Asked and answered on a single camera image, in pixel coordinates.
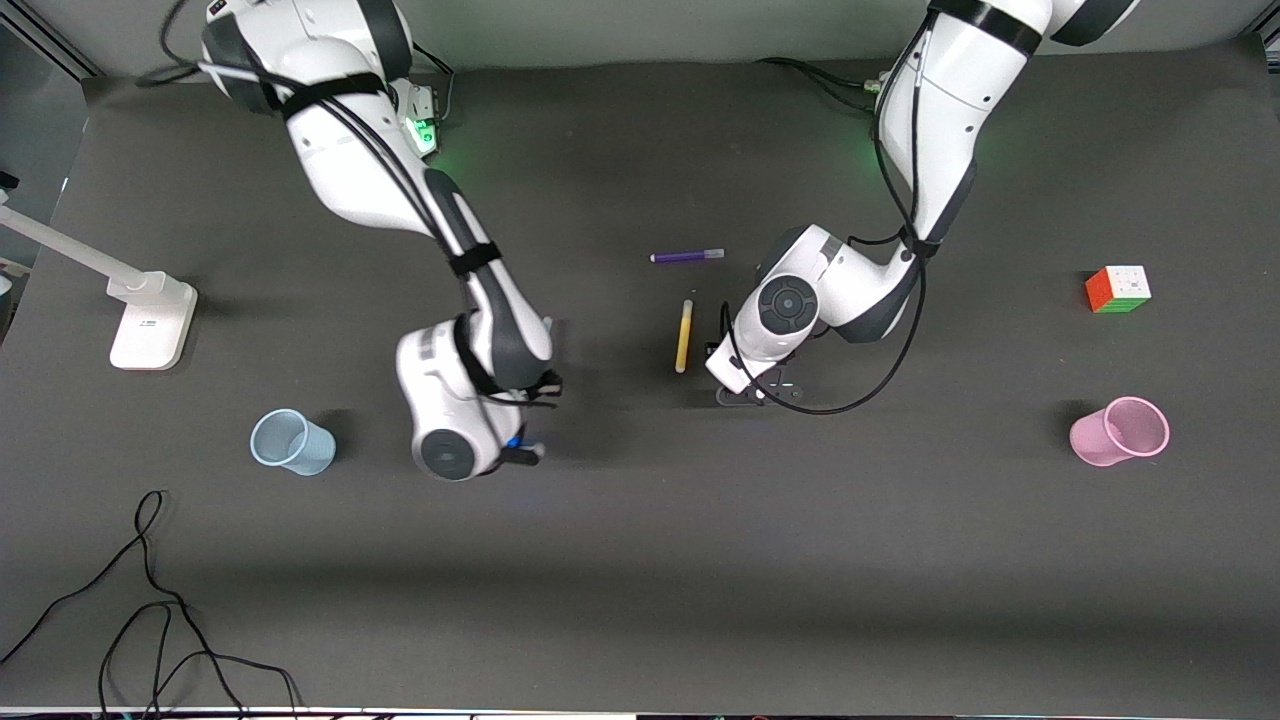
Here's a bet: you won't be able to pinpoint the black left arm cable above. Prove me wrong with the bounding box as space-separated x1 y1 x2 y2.
721 18 937 417

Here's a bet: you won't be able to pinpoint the Rubik's cube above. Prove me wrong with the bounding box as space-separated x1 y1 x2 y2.
1085 265 1153 315

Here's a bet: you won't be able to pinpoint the loose black cable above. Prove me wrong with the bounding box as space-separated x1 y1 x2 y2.
0 489 303 717

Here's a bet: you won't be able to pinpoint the light blue plastic cup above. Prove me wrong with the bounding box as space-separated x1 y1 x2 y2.
249 408 338 477

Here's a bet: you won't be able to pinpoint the pink plastic cup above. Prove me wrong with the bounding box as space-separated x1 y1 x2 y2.
1069 396 1171 469

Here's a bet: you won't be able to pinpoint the white stand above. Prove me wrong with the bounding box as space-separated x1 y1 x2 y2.
0 204 199 372

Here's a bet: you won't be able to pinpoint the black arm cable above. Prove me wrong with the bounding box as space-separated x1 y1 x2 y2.
721 18 937 417
140 0 563 409

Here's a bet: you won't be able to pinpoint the black arm base cables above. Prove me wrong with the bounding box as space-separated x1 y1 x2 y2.
408 44 457 127
755 56 887 112

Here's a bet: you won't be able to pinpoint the black right arm base cables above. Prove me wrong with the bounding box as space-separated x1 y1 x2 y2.
408 44 457 127

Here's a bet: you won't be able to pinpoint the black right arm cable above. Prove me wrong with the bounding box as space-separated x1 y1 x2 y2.
140 0 563 409

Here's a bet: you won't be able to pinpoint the black left arm base cables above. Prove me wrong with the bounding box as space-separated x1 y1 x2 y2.
755 56 887 112

